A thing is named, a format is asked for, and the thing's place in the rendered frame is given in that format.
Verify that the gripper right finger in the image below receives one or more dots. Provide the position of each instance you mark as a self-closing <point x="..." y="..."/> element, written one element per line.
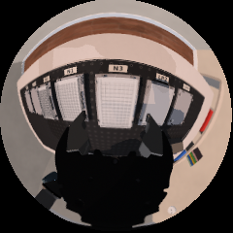
<point x="156" y="147"/>

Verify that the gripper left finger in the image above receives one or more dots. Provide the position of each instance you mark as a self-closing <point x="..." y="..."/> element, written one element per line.
<point x="73" y="143"/>

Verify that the white button panel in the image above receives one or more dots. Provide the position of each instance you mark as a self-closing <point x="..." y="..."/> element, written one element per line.
<point x="177" y="144"/>

